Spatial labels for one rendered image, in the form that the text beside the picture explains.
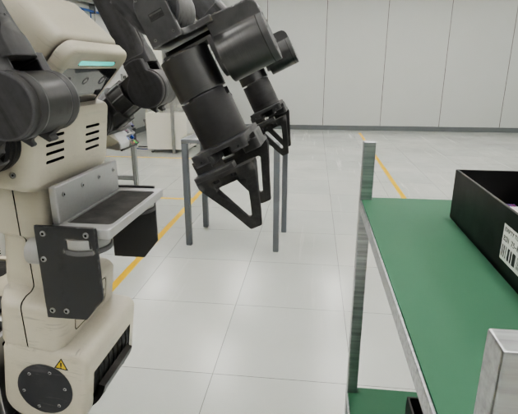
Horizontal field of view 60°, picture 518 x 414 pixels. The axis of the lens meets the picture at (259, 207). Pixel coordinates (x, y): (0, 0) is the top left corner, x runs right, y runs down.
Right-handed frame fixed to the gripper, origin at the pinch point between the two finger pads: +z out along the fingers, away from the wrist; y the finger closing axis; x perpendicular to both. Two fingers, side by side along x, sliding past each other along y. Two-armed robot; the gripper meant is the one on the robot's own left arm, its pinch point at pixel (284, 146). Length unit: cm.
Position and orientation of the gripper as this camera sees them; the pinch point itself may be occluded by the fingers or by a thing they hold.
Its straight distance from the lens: 96.1
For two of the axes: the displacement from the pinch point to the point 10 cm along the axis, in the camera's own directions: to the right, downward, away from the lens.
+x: -8.9, 3.9, 2.3
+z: 4.3, 8.7, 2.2
